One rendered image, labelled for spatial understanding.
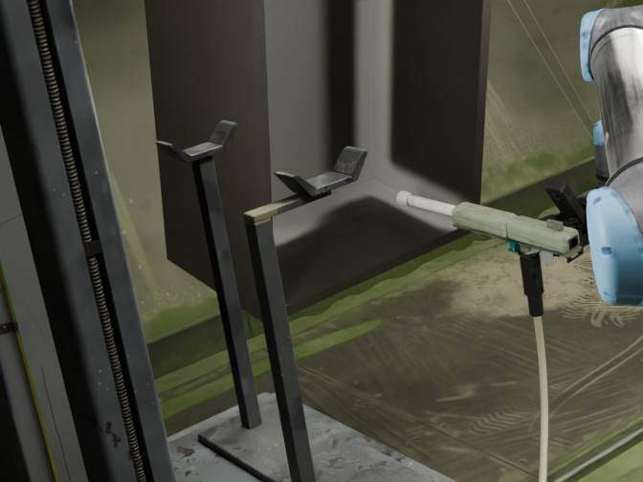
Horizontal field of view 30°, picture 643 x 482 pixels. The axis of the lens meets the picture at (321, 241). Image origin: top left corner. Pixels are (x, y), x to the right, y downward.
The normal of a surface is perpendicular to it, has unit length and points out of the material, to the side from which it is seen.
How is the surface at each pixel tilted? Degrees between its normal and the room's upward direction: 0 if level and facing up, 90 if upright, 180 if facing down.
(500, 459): 0
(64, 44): 90
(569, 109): 57
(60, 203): 90
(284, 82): 101
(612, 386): 0
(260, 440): 0
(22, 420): 90
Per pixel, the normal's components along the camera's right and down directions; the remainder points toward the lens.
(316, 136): 0.65, 0.36
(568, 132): 0.42, -0.35
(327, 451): -0.15, -0.93
